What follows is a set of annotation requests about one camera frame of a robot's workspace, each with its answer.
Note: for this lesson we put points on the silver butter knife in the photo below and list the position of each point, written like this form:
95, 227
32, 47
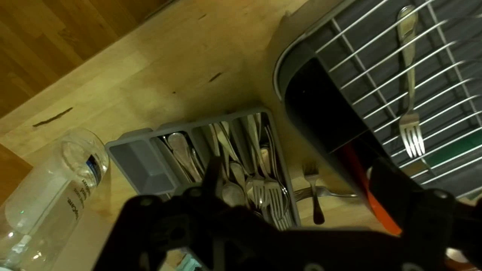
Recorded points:
227, 144
212, 140

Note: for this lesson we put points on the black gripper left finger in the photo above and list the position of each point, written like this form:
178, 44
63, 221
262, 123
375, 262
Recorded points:
211, 181

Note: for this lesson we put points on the silver fork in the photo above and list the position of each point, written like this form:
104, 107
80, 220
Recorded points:
256, 188
274, 200
408, 75

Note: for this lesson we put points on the grey cutlery tray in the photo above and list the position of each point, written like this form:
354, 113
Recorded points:
140, 166

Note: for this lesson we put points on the clear glass jar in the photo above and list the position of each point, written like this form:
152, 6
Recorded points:
45, 200

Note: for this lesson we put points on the silver spoon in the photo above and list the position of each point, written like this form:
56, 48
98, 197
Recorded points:
182, 152
232, 193

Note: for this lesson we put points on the grey dish rack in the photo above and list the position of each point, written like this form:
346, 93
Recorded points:
310, 110

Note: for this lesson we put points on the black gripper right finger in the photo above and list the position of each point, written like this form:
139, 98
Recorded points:
396, 200

